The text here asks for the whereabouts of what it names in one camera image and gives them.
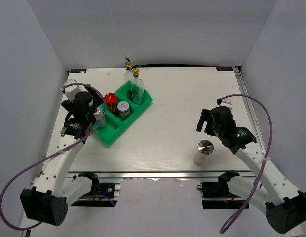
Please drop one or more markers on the green three-compartment plastic bin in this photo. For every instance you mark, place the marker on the green three-compartment plastic bin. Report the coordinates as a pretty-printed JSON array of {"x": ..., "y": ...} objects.
[{"x": 115, "y": 124}]

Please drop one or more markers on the glass bottle with dark sauce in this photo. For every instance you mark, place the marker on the glass bottle with dark sauce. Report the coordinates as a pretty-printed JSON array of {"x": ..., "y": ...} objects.
[{"x": 128, "y": 77}]

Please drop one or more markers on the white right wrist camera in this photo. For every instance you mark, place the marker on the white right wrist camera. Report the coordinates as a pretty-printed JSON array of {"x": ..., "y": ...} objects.
[{"x": 224, "y": 104}]

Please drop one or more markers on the white shaker blue label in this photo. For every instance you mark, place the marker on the white shaker blue label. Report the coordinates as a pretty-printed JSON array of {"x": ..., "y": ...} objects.
[{"x": 98, "y": 113}]

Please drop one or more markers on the right blue logo sticker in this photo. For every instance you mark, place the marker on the right blue logo sticker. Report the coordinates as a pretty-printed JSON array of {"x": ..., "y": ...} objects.
[{"x": 224, "y": 69}]

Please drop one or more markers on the blue logo sticker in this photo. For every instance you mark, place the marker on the blue logo sticker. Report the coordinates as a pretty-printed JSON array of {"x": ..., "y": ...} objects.
[
  {"x": 78, "y": 70},
  {"x": 224, "y": 69}
]

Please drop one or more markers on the left blue logo sticker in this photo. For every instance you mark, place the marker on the left blue logo sticker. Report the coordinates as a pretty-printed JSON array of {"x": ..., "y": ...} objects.
[{"x": 78, "y": 70}]

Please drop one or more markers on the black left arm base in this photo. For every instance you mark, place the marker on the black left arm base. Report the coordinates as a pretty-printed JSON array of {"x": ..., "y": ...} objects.
[{"x": 106, "y": 193}]

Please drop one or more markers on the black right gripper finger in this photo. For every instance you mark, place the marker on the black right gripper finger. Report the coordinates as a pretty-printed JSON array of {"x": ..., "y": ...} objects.
[
  {"x": 202, "y": 121},
  {"x": 205, "y": 115}
]

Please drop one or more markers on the white shaker silver lid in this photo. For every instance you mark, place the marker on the white shaker silver lid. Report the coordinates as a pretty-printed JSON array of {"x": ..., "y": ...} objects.
[{"x": 204, "y": 148}]

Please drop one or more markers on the white lid spice jar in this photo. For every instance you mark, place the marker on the white lid spice jar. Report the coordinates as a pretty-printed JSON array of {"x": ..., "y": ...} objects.
[{"x": 124, "y": 109}]

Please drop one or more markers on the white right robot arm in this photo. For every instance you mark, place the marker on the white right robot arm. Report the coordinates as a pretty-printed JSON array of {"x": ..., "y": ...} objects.
[{"x": 282, "y": 203}]

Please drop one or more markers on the red cap sauce bottle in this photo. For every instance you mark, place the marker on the red cap sauce bottle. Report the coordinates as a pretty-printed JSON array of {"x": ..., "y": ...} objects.
[{"x": 111, "y": 102}]

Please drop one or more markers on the aluminium table frame rail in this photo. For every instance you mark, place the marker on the aluminium table frame rail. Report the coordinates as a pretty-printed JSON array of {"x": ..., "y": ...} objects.
[{"x": 250, "y": 103}]

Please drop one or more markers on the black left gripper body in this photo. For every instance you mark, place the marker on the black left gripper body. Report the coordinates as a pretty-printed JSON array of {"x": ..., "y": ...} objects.
[{"x": 96, "y": 100}]

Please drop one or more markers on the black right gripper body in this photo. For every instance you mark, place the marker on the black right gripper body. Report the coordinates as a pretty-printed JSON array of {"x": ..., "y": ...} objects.
[{"x": 216, "y": 131}]

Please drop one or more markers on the clear glass bottle gold spout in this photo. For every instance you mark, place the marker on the clear glass bottle gold spout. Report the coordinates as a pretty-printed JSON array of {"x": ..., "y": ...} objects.
[{"x": 137, "y": 86}]

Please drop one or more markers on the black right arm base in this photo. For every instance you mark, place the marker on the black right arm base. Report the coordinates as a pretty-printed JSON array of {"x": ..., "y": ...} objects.
[{"x": 217, "y": 196}]

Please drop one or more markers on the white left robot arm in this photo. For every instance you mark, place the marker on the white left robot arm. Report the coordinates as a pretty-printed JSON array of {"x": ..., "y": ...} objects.
[{"x": 47, "y": 201}]

